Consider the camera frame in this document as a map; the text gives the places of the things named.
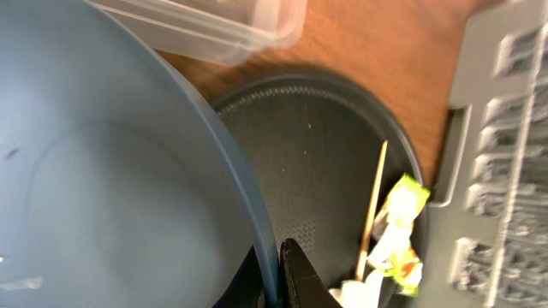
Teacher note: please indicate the grey dishwasher rack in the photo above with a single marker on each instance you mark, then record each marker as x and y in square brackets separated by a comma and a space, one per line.
[487, 219]

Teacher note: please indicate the green yellow snack wrapper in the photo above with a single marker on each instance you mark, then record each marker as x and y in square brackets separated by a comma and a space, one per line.
[394, 225]

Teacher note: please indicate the orange green torn wrapper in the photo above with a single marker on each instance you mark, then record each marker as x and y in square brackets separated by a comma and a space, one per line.
[405, 269]

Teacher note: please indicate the clear plastic bin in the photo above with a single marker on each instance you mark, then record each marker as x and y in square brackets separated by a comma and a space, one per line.
[225, 32]

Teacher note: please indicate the wooden chopstick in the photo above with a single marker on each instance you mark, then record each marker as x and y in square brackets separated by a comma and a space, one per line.
[370, 215]

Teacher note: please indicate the crumpled white tissue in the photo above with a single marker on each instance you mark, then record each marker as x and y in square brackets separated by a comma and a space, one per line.
[358, 294]

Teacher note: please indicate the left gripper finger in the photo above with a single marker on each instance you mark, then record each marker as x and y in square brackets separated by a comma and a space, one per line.
[300, 285]

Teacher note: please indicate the round black serving tray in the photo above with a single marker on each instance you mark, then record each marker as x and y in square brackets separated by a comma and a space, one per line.
[313, 139]

